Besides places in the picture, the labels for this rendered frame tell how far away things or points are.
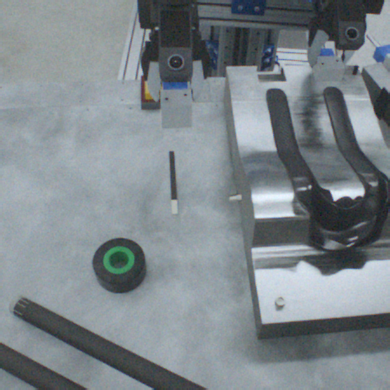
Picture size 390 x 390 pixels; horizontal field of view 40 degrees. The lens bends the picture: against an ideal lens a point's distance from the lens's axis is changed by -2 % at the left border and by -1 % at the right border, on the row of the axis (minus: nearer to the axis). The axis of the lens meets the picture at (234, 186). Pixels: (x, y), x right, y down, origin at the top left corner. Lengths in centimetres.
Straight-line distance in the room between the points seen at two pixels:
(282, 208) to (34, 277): 40
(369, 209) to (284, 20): 75
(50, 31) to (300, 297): 207
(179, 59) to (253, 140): 25
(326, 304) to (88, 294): 36
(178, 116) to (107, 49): 164
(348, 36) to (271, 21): 60
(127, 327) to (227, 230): 23
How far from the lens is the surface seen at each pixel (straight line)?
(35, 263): 91
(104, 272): 84
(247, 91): 99
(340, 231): 85
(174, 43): 75
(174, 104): 87
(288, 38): 226
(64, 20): 270
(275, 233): 80
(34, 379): 78
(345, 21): 92
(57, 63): 247
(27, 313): 83
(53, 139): 105
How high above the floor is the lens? 157
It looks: 53 degrees down
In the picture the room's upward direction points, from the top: 7 degrees clockwise
